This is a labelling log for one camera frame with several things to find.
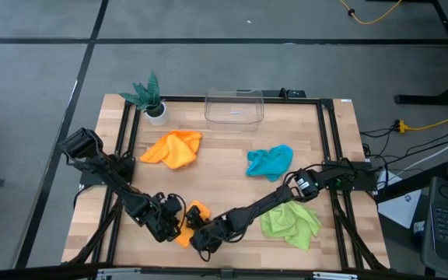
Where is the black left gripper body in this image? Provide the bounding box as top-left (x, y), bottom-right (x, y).
top-left (142, 191), bottom-right (188, 243)

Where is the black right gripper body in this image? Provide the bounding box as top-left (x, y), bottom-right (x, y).
top-left (187, 205), bottom-right (233, 253)

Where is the orange microfiber towel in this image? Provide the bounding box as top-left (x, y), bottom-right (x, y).
top-left (139, 131), bottom-right (204, 171)
top-left (174, 200), bottom-right (212, 249)

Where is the lime green microfiber towel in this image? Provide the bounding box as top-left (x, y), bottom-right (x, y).
top-left (259, 200), bottom-right (323, 251)

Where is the teal microfiber towel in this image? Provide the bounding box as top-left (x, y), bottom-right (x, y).
top-left (245, 144), bottom-right (294, 183)

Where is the artificial plant in white pot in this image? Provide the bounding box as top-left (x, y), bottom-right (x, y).
top-left (118, 72), bottom-right (170, 127)

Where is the clear plastic bin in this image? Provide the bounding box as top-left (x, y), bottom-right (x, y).
top-left (204, 88), bottom-right (265, 132)

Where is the white cardboard box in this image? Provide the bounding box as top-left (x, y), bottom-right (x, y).
top-left (375, 170), bottom-right (422, 229)

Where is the silver metal bracket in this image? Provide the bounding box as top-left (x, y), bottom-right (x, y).
top-left (95, 267), bottom-right (143, 280)
top-left (312, 271), bottom-right (359, 280)

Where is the black metal rig frame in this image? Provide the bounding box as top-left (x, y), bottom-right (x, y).
top-left (68, 95), bottom-right (389, 272)

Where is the black power cable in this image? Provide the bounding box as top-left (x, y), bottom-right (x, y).
top-left (359, 123), bottom-right (448, 172)

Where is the yellow extension cord plug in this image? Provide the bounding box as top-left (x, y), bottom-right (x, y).
top-left (394, 117), bottom-right (448, 135)

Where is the white cable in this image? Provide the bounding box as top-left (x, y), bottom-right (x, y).
top-left (397, 130), bottom-right (448, 174)

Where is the black desk leg frame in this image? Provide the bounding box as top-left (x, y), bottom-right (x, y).
top-left (394, 0), bottom-right (448, 107)

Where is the yellow floor cable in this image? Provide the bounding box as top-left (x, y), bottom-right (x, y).
top-left (338, 0), bottom-right (403, 26)

